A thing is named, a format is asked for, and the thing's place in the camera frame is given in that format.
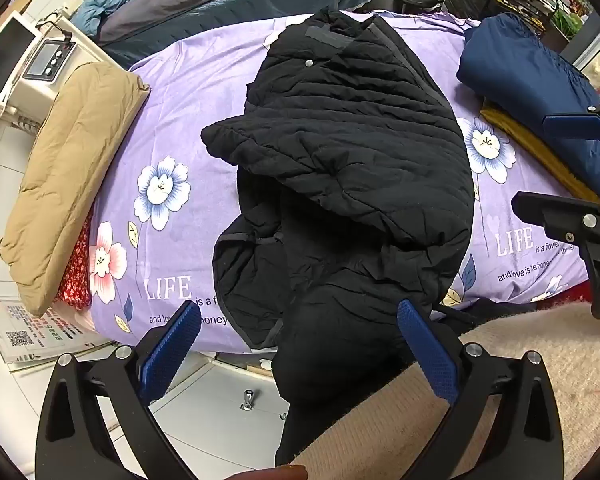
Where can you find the green leafy plant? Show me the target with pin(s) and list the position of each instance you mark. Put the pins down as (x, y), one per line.
(569, 22)

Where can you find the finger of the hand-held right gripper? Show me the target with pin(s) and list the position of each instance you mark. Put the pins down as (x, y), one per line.
(575, 126)
(565, 220)

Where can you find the printed leaflet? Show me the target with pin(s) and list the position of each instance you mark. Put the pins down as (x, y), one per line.
(25, 330)

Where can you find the mustard yellow cloth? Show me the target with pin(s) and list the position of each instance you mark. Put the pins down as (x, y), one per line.
(540, 155)

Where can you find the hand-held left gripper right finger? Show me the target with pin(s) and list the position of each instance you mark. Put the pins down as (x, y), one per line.
(427, 355)

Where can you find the beige fleece cloth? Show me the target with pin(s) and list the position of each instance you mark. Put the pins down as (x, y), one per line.
(530, 385)

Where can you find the metal door stopper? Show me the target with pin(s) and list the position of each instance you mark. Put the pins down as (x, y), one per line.
(247, 400)

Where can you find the person's left hand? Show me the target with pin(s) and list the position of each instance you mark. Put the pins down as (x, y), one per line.
(270, 474)

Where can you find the white equipment cabinet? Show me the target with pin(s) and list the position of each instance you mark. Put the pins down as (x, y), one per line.
(82, 50)

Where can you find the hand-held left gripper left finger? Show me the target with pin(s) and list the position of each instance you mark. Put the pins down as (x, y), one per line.
(172, 345)

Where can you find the teal bed cover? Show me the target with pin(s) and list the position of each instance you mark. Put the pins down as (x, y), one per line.
(260, 5)

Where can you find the red floral cloth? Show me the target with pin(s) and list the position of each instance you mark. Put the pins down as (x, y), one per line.
(75, 270)

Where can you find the folded beige quilted coat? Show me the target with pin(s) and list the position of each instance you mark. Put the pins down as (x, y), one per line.
(70, 160)

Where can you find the purple floral bedsheet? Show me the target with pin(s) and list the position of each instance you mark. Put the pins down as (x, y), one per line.
(190, 85)

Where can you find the white framed monitor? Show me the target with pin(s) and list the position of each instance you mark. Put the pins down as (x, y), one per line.
(5, 55)

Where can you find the grey digital scale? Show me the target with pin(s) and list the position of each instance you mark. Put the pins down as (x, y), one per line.
(47, 62)

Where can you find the folded navy blue garment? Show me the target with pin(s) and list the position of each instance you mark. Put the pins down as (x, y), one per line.
(520, 70)

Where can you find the black quilted jacket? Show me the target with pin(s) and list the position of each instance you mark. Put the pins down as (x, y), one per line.
(355, 135)

